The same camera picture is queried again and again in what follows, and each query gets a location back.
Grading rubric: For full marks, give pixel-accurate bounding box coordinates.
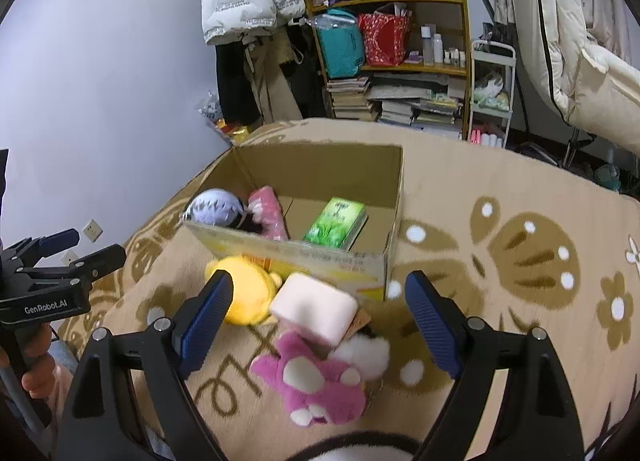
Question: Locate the wall socket upper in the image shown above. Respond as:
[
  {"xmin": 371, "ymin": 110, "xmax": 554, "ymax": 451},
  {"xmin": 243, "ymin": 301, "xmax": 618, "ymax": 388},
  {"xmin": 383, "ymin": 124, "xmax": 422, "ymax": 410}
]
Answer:
[{"xmin": 82, "ymin": 220, "xmax": 103, "ymax": 242}]

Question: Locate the white trolley cart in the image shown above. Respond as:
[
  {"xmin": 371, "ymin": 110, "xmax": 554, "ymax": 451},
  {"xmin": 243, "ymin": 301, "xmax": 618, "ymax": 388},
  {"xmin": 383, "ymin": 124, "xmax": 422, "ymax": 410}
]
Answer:
[{"xmin": 466, "ymin": 39, "xmax": 516, "ymax": 148}]

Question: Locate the red bag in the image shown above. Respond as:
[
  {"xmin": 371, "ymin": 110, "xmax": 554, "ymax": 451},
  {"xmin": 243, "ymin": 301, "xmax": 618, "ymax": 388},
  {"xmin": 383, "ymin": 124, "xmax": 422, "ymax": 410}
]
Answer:
[{"xmin": 358, "ymin": 13, "xmax": 411, "ymax": 67}]

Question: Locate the stack of books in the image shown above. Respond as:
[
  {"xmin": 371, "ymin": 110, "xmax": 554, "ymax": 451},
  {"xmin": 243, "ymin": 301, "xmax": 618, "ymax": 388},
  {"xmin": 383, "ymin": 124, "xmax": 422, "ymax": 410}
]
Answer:
[{"xmin": 326, "ymin": 76, "xmax": 380, "ymax": 122}]

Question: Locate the plastic bag of toys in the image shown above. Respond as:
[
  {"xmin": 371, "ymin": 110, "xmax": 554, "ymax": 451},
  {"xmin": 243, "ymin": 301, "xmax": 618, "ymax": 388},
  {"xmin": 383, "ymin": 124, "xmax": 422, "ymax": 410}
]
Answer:
[{"xmin": 198, "ymin": 91, "xmax": 250, "ymax": 146}]

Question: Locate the yellow plush toy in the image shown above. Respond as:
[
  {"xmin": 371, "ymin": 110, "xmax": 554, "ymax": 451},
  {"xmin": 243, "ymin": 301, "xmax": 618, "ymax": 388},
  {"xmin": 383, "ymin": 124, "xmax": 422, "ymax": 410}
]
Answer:
[{"xmin": 205, "ymin": 256, "xmax": 283, "ymax": 325}]

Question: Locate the pink swiss roll plush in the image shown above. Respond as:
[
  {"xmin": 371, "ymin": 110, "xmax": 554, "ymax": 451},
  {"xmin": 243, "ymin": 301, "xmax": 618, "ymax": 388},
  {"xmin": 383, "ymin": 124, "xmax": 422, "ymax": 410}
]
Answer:
[{"xmin": 269, "ymin": 273, "xmax": 359, "ymax": 347}]

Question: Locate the cardboard box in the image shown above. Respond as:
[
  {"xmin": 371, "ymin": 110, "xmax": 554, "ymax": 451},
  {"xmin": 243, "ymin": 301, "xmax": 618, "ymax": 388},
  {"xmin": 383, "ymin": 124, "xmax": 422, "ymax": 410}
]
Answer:
[{"xmin": 182, "ymin": 142, "xmax": 404, "ymax": 301}]

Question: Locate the black white plush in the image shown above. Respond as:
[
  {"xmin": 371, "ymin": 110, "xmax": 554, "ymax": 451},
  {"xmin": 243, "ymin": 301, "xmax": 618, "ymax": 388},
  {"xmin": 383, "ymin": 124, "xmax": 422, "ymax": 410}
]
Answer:
[{"xmin": 288, "ymin": 431, "xmax": 421, "ymax": 461}]

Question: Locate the wall socket lower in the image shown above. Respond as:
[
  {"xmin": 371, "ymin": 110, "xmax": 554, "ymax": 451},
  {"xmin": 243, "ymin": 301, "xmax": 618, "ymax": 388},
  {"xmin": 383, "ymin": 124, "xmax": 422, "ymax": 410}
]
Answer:
[{"xmin": 61, "ymin": 250, "xmax": 78, "ymax": 266}]

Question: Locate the person's left hand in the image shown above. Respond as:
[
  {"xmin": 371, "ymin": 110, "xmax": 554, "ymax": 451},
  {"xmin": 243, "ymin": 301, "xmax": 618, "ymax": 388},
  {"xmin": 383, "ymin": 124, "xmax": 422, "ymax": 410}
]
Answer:
[{"xmin": 21, "ymin": 323, "xmax": 55, "ymax": 399}]

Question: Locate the pink white plush bunny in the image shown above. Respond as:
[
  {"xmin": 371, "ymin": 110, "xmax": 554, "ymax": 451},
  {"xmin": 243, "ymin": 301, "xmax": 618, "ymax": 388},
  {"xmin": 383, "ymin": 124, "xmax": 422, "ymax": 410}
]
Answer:
[{"xmin": 250, "ymin": 331, "xmax": 367, "ymax": 427}]

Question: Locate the wooden shelf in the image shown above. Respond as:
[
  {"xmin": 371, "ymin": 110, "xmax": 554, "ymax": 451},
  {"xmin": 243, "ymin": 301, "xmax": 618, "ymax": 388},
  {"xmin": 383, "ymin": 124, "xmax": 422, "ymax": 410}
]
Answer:
[{"xmin": 305, "ymin": 0, "xmax": 471, "ymax": 132}]

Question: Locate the pink packaged soft item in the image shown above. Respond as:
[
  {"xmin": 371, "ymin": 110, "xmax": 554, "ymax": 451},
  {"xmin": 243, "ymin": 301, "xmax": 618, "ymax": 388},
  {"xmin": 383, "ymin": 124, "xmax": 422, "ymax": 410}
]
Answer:
[{"xmin": 247, "ymin": 186, "xmax": 288, "ymax": 241}]

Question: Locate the teal bag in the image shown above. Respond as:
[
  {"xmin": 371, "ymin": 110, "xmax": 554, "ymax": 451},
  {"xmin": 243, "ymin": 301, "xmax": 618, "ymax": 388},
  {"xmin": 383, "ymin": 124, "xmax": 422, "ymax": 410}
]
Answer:
[{"xmin": 314, "ymin": 8, "xmax": 364, "ymax": 79}]

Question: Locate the white fluffy pompom keychain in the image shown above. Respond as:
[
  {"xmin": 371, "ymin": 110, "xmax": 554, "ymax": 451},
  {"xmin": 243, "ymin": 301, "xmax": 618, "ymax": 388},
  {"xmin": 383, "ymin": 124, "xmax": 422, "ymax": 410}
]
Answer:
[{"xmin": 328, "ymin": 334, "xmax": 390, "ymax": 381}]

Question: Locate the wall socket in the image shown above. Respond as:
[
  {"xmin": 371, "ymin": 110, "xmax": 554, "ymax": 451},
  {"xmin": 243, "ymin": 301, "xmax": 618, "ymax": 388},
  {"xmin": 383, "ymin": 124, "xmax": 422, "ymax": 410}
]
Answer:
[
  {"xmin": 61, "ymin": 250, "xmax": 78, "ymax": 266},
  {"xmin": 82, "ymin": 220, "xmax": 103, "ymax": 242}
]

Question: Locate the white purple plush doll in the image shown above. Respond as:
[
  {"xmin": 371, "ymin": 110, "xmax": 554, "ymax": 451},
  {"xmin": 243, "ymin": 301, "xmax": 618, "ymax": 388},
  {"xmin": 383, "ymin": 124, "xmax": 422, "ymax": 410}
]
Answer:
[{"xmin": 183, "ymin": 188, "xmax": 246, "ymax": 228}]

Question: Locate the beige coat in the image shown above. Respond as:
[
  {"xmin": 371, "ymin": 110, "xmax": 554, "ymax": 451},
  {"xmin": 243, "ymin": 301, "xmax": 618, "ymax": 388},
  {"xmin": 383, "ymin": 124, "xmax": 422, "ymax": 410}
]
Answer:
[{"xmin": 245, "ymin": 28, "xmax": 303, "ymax": 124}]

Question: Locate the green tissue pack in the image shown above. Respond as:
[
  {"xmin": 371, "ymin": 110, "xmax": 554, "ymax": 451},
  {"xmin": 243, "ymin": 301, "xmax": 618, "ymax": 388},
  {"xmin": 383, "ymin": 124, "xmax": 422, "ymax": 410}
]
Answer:
[{"xmin": 303, "ymin": 197, "xmax": 368, "ymax": 250}]

